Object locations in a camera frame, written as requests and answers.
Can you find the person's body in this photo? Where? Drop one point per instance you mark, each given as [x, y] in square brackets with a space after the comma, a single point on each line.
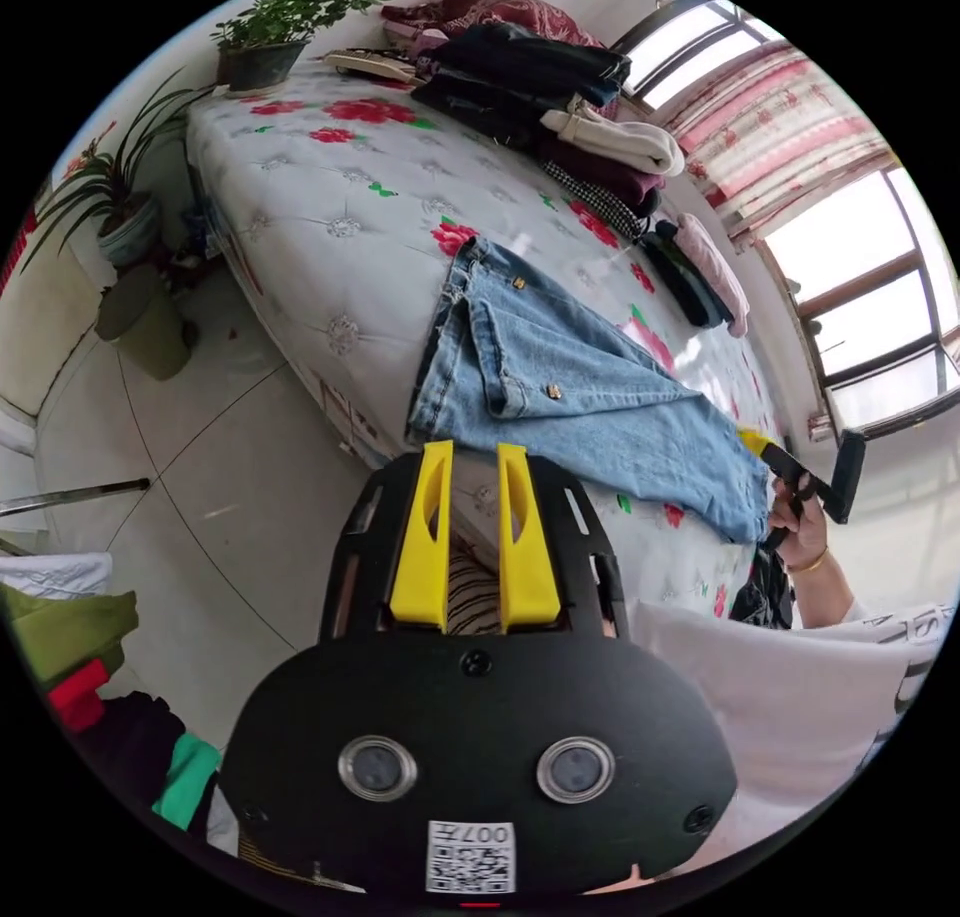
[787, 692]

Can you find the person's right forearm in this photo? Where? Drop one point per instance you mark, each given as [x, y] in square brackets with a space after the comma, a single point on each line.
[825, 594]

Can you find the green bin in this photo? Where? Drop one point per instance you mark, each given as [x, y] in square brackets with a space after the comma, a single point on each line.
[154, 332]

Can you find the pile of clothes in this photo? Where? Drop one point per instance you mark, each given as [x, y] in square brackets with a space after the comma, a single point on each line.
[525, 69]
[694, 279]
[67, 632]

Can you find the metal bar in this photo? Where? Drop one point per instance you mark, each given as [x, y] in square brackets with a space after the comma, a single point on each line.
[75, 495]

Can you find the long-leaved potted plant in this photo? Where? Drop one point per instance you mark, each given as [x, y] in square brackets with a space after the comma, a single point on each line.
[124, 204]

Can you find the bushy potted plant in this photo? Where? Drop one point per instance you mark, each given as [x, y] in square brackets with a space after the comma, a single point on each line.
[277, 24]

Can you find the window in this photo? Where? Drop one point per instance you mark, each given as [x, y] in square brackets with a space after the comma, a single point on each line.
[862, 257]

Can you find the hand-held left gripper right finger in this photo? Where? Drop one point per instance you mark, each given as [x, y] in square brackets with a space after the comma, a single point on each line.
[529, 557]

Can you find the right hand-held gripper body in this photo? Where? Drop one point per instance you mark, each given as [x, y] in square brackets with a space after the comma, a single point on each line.
[796, 474]

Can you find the pink patterned curtain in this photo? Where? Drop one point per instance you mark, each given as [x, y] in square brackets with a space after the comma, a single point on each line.
[780, 122]

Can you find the person's right hand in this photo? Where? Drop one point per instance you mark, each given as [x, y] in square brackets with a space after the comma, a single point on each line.
[806, 538]

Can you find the blue jeans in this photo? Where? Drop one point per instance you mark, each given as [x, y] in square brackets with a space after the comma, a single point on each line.
[600, 399]

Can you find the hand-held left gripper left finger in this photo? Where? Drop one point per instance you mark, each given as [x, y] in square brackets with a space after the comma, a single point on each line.
[420, 557]

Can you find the bed with white floral quilt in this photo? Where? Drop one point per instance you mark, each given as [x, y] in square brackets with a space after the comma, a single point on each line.
[337, 182]

